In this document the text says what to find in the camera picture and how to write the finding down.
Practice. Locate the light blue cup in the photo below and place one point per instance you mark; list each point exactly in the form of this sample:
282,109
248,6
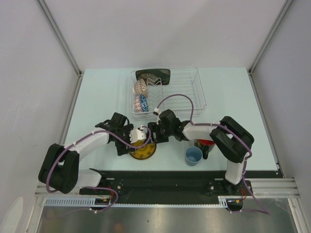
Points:
193,156

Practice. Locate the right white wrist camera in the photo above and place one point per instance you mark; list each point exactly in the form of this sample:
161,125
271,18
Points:
157,113

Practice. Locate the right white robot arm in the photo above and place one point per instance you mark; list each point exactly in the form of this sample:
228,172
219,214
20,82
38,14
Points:
232,139

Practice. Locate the yellow round plate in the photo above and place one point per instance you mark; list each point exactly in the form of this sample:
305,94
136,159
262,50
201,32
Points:
145,152

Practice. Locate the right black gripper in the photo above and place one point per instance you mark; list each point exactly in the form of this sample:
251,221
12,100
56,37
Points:
155,127

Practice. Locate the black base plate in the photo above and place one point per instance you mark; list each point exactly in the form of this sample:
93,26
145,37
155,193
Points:
168,187

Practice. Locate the black floral square plate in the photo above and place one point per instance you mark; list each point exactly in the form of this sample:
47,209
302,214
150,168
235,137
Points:
154,76

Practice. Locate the red-white patterned bowl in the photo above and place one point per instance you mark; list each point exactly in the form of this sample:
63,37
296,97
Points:
140,88

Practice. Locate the red black mug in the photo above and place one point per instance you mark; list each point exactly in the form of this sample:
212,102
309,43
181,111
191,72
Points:
206,146

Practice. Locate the clear wire dish rack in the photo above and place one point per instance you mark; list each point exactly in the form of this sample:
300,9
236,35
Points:
183,95

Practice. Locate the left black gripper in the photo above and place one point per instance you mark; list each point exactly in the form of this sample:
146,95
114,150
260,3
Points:
121,149

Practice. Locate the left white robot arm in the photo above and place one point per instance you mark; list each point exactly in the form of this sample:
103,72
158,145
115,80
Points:
60,169

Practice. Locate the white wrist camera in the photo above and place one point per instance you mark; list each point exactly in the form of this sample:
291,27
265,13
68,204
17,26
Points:
136,135
157,113

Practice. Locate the blue patterned bowl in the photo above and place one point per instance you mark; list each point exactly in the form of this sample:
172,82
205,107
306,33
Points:
141,104

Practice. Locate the grey cable duct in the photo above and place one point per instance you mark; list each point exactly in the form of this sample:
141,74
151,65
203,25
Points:
98,203

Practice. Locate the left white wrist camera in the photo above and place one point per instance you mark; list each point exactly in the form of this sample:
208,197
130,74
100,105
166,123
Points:
136,135

